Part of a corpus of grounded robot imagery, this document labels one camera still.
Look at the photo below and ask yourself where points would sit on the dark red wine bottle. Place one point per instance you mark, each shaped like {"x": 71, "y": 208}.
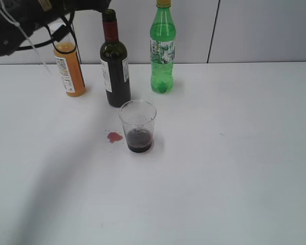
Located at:
{"x": 114, "y": 61}

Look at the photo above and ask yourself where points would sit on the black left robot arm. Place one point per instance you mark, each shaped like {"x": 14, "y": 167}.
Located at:
{"x": 20, "y": 19}

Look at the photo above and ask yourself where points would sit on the transparent plastic cup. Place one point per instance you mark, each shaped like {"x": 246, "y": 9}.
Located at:
{"x": 138, "y": 122}

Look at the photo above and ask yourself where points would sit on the spilled red wine puddle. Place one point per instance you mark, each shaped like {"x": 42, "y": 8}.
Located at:
{"x": 113, "y": 136}

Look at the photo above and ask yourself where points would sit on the green soda bottle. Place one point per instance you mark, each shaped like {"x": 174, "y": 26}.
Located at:
{"x": 162, "y": 48}

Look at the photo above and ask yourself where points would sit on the orange juice bottle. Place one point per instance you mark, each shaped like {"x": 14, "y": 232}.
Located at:
{"x": 67, "y": 60}

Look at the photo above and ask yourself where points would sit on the white cable tie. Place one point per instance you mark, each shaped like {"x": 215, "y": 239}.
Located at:
{"x": 11, "y": 20}

